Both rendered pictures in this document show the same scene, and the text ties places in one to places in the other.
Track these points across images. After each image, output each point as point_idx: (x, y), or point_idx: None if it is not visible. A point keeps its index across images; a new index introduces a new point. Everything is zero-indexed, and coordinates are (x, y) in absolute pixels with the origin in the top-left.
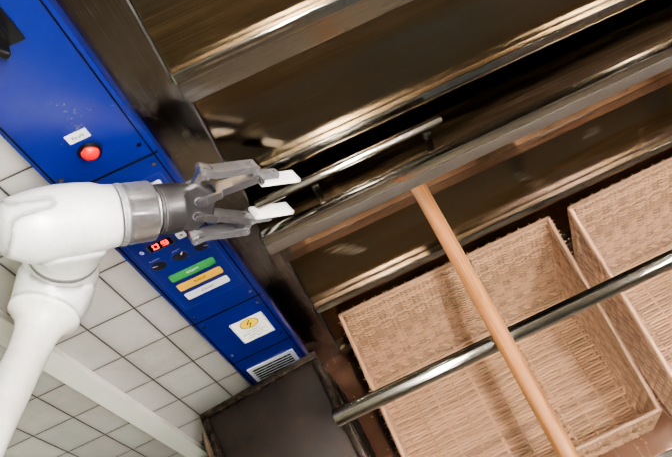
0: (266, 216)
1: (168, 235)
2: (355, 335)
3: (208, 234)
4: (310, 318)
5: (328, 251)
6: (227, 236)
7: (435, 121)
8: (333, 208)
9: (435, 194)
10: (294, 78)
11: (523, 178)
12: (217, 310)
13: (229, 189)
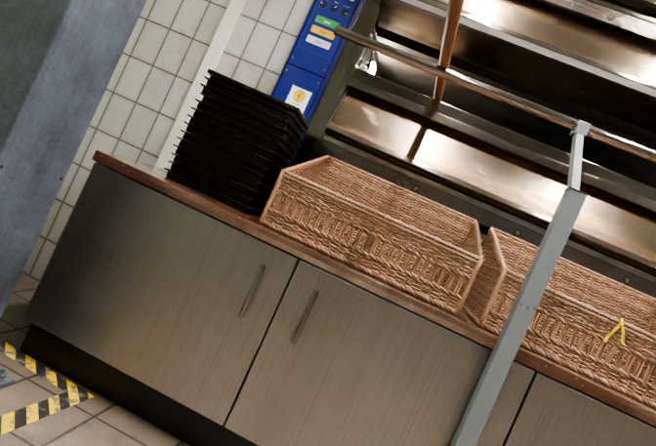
0: None
1: None
2: (319, 179)
3: None
4: (310, 152)
5: (364, 109)
6: None
7: (483, 16)
8: None
9: (434, 134)
10: None
11: (481, 172)
12: (303, 65)
13: None
